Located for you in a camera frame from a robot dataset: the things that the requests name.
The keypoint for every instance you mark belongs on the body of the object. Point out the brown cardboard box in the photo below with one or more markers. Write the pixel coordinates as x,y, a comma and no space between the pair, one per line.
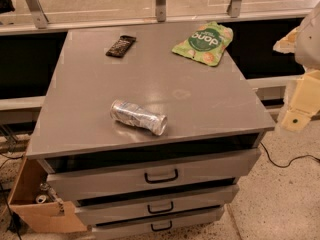
34,206

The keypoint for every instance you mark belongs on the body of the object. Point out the green snack chip bag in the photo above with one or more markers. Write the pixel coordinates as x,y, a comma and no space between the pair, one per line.
206,45

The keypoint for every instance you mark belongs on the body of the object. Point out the right metal bracket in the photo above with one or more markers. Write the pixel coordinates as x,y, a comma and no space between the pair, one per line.
234,8

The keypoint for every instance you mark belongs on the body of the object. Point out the top grey drawer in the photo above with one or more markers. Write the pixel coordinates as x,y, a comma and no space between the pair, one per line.
107,181

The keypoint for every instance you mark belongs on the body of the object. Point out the middle metal bracket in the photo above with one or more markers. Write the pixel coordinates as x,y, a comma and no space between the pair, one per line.
160,10

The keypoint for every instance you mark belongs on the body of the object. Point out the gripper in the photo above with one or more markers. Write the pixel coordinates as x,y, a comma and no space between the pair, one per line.
309,45

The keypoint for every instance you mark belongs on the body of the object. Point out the crushed silver soda can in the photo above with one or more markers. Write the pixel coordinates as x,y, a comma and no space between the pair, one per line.
134,115

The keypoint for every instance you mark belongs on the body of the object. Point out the middle grey drawer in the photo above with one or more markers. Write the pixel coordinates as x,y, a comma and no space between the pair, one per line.
152,203

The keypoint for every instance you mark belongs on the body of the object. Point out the metal bracket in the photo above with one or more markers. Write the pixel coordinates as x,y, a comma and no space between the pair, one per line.
38,16
234,8
160,10

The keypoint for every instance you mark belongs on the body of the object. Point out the can inside cardboard box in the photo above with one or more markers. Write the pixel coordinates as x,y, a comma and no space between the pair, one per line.
41,199

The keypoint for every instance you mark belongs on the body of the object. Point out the grey drawer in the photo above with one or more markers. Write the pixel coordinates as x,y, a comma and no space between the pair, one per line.
107,181
152,203
159,223

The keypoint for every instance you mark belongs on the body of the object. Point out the bottom grey drawer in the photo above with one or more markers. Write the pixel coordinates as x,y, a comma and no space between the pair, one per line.
159,223

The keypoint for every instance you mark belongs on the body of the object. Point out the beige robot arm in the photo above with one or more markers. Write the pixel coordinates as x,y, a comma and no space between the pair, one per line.
304,42

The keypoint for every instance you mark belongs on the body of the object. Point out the left metal bracket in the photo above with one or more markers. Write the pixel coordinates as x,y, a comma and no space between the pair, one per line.
38,16

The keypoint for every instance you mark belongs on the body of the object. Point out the grey drawer cabinet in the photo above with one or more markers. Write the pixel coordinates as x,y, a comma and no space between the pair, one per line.
209,109

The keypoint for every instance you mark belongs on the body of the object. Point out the dark chocolate rxbar wrapper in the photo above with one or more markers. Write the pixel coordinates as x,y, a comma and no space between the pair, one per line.
121,46

